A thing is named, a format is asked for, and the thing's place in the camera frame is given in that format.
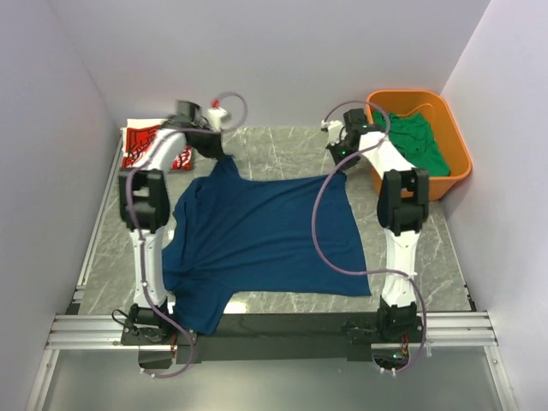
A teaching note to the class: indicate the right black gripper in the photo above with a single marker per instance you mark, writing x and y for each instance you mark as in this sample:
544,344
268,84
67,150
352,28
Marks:
334,149

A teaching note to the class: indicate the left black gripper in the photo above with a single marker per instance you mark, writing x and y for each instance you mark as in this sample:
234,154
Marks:
216,148

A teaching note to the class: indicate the dark blue t-shirt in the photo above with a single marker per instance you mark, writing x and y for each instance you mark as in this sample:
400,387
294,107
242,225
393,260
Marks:
234,235

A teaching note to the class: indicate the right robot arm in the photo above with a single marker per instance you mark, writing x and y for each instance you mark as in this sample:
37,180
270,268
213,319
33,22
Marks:
402,208

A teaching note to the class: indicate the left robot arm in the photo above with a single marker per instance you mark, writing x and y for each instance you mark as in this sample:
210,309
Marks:
145,206

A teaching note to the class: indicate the green t-shirt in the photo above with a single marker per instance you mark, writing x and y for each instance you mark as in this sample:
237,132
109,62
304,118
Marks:
412,135

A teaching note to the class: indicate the folded red coca-cola t-shirt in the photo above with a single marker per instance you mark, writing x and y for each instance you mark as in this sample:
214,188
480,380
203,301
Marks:
184,161

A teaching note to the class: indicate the orange plastic bin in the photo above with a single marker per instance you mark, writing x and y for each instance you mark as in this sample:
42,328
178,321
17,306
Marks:
445,131

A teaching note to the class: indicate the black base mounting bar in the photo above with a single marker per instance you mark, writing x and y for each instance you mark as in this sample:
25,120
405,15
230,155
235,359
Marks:
290,336

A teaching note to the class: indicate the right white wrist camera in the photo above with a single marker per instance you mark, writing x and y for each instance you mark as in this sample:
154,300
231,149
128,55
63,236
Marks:
334,129

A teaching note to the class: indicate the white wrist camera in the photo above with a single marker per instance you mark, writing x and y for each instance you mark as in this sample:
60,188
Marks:
334,129
216,116

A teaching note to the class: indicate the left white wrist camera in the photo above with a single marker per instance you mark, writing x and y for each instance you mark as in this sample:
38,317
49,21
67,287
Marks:
216,116

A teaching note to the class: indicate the aluminium extrusion rail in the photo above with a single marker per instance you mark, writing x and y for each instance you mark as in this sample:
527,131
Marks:
85,367

